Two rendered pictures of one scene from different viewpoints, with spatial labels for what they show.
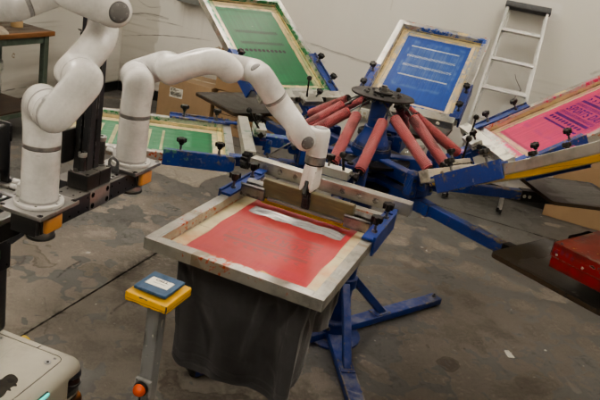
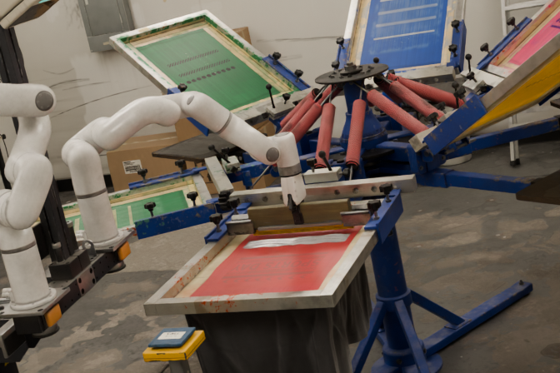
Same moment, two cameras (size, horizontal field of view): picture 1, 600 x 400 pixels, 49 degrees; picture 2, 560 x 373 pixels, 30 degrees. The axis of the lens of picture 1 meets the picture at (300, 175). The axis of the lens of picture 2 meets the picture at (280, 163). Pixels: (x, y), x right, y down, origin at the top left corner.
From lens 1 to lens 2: 1.02 m
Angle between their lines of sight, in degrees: 6
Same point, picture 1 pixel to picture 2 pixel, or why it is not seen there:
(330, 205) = (323, 210)
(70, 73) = (22, 170)
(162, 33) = (89, 99)
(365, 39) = (341, 8)
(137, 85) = (82, 161)
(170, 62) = (105, 127)
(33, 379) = not seen: outside the picture
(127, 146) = (95, 225)
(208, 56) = (140, 107)
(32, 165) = (17, 266)
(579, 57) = not seen: outside the picture
